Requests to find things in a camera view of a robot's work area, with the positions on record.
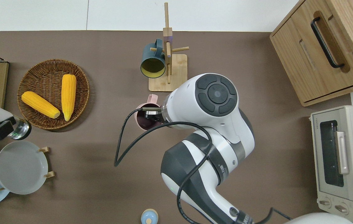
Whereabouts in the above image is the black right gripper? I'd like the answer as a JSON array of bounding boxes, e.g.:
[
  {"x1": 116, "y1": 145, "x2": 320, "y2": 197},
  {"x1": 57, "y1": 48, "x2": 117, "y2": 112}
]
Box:
[{"x1": 147, "y1": 110, "x2": 164, "y2": 124}]

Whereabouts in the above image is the pink mug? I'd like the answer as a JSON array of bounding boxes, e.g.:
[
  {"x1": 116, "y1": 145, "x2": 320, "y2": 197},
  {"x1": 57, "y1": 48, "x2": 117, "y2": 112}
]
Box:
[{"x1": 134, "y1": 94, "x2": 166, "y2": 130}]

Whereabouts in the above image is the yellow corn cob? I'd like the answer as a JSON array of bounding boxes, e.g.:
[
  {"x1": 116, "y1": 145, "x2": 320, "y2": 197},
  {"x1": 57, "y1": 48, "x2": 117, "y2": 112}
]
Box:
[
  {"x1": 21, "y1": 91, "x2": 61, "y2": 119},
  {"x1": 61, "y1": 74, "x2": 77, "y2": 122}
]

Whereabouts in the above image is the grey plate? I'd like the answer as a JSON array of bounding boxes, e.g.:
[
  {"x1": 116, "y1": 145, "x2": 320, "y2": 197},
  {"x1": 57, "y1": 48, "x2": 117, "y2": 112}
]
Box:
[{"x1": 0, "y1": 140, "x2": 49, "y2": 195}]

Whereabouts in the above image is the wooden mug tree stand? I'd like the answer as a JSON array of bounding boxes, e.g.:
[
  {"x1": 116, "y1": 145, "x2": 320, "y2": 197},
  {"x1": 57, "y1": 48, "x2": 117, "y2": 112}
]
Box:
[{"x1": 148, "y1": 2, "x2": 190, "y2": 92}]

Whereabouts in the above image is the wooden plate rack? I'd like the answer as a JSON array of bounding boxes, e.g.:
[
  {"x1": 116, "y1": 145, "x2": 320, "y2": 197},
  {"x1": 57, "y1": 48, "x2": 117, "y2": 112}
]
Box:
[{"x1": 0, "y1": 146, "x2": 55, "y2": 192}]

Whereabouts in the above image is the dark mug with yellow inside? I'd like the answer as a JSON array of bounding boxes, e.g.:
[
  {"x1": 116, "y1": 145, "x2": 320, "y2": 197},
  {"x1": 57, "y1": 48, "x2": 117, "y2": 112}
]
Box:
[{"x1": 140, "y1": 38, "x2": 166, "y2": 79}]

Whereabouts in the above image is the brown woven wicker tray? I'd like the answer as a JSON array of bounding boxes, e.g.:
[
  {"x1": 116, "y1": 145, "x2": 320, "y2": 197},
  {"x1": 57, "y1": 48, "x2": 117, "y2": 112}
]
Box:
[{"x1": 17, "y1": 59, "x2": 90, "y2": 130}]

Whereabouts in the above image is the brown table mat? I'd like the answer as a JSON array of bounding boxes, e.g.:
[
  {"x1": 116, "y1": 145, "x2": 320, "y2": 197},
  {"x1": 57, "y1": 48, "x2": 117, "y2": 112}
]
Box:
[{"x1": 0, "y1": 30, "x2": 352, "y2": 224}]

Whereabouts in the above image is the blue bell on wooden base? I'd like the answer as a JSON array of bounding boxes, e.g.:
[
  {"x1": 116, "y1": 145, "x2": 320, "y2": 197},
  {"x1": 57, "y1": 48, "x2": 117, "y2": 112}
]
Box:
[{"x1": 141, "y1": 208, "x2": 159, "y2": 224}]

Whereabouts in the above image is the wooden cabinet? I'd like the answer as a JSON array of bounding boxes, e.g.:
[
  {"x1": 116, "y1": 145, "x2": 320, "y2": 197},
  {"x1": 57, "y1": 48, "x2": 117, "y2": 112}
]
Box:
[{"x1": 270, "y1": 0, "x2": 353, "y2": 107}]

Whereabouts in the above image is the black cabinet handle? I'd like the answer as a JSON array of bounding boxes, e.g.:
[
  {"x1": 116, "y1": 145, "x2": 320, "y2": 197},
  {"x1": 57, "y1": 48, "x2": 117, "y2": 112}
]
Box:
[{"x1": 311, "y1": 16, "x2": 345, "y2": 69}]

